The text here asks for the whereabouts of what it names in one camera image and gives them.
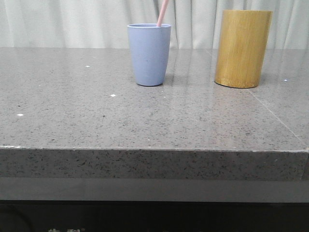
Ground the blue plastic cup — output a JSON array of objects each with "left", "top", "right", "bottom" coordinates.
[{"left": 127, "top": 24, "right": 171, "bottom": 87}]

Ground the pink chopstick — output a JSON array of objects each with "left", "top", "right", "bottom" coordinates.
[{"left": 156, "top": 0, "right": 169, "bottom": 27}]

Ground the pale green curtain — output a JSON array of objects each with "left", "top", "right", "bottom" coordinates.
[{"left": 0, "top": 0, "right": 309, "bottom": 49}]

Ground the bamboo cylindrical holder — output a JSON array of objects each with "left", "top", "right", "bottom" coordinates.
[{"left": 215, "top": 10, "right": 272, "bottom": 88}]

